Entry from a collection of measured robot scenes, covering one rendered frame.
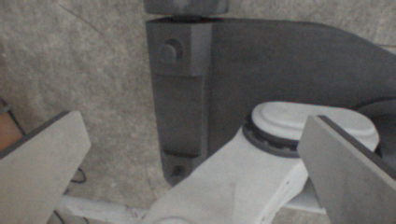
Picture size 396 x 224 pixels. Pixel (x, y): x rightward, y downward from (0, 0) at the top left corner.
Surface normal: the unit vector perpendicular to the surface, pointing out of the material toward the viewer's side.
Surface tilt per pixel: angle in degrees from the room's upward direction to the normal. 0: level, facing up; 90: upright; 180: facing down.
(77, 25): 0
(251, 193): 90
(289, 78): 0
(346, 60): 0
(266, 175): 90
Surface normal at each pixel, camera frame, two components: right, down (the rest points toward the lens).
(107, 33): -0.22, 0.49
